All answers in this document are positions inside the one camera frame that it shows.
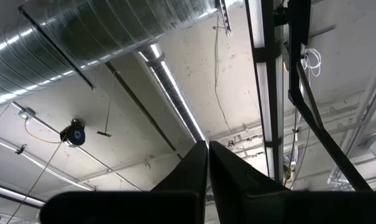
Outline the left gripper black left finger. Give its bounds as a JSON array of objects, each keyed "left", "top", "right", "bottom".
[{"left": 40, "top": 140, "right": 208, "bottom": 224}]

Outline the silver strut channel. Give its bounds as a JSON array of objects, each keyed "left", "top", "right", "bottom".
[{"left": 218, "top": 0, "right": 232, "bottom": 37}]

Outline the slim silver spiral duct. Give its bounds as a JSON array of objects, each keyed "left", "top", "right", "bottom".
[{"left": 137, "top": 43, "right": 207, "bottom": 144}]

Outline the black aluminium rig frame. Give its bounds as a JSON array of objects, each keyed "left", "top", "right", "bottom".
[{"left": 274, "top": 0, "right": 374, "bottom": 191}]

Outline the large silver spiral duct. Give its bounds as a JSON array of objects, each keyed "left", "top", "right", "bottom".
[{"left": 0, "top": 0, "right": 219, "bottom": 110}]

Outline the white cable bundle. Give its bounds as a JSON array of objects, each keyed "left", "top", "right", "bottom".
[{"left": 300, "top": 48, "right": 323, "bottom": 78}]

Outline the overhead LED light bar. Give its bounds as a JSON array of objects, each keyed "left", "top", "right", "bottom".
[{"left": 245, "top": 0, "right": 285, "bottom": 184}]

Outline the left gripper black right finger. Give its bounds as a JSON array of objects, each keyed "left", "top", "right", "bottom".
[{"left": 209, "top": 141, "right": 376, "bottom": 224}]

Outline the ceiling fluorescent tube light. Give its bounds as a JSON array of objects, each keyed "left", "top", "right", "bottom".
[{"left": 0, "top": 182, "right": 46, "bottom": 208}]

